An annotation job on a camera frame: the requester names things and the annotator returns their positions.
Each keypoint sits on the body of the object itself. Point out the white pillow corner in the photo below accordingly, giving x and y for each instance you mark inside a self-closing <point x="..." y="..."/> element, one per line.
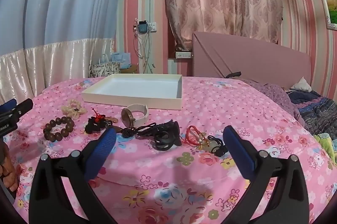
<point x="301" y="85"/>

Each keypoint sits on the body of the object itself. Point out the blue plugged-in charger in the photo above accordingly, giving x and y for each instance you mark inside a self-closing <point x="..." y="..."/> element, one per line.
<point x="142" y="27"/>

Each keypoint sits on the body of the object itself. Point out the red knot pendant charm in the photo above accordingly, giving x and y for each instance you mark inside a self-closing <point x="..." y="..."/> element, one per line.
<point x="93" y="125"/>

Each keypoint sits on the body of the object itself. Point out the black white patterned gift bag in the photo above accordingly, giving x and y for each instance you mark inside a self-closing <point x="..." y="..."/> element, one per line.
<point x="105" y="70"/>

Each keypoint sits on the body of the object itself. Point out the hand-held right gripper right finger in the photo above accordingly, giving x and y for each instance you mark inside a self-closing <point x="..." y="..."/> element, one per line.
<point x="238" y="150"/>

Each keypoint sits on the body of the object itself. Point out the dark patterned blanket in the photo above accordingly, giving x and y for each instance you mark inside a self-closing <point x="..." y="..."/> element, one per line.
<point x="318" y="113"/>

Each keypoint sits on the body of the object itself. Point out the light blue paper bag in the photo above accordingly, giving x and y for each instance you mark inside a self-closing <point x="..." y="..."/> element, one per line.
<point x="121" y="58"/>

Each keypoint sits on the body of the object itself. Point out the white power strip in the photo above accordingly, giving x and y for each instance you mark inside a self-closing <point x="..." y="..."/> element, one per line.
<point x="183" y="54"/>

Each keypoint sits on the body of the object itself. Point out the white wall socket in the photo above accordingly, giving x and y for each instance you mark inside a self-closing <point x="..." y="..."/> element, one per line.
<point x="152" y="26"/>

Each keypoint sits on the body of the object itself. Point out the shallow white tray box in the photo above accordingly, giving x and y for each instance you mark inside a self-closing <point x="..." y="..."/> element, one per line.
<point x="131" y="87"/>

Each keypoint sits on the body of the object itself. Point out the person's left hand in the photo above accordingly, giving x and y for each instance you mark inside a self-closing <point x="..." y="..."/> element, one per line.
<point x="9" y="176"/>

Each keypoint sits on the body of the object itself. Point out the purple dotted quilt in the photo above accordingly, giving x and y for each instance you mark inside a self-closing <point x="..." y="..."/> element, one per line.
<point x="273" y="95"/>

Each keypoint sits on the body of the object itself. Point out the framed landscape picture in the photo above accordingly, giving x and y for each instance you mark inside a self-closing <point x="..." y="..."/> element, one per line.
<point x="330" y="5"/>

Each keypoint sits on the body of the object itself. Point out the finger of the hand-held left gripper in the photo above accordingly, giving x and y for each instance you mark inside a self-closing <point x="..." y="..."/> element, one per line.
<point x="6" y="106"/>
<point x="23" y="107"/>

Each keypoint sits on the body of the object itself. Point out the beige fabric scrunchie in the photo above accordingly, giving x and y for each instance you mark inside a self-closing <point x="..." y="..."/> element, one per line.
<point x="73" y="108"/>

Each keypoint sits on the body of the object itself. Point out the pink floral bedsheet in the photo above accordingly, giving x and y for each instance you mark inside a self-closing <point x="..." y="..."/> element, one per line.
<point x="168" y="176"/>

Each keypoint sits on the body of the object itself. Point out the green printed cloth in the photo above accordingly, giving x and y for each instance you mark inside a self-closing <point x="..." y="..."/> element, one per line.
<point x="327" y="145"/>

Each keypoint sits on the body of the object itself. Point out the cream satin curtain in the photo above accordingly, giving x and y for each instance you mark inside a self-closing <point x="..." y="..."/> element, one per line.
<point x="52" y="63"/>

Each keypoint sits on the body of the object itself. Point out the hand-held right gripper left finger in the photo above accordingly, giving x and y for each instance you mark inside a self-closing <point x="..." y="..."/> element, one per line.
<point x="104" y="153"/>

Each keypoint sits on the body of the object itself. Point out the pink padded headboard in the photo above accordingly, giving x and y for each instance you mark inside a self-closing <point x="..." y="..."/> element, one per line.
<point x="263" y="60"/>

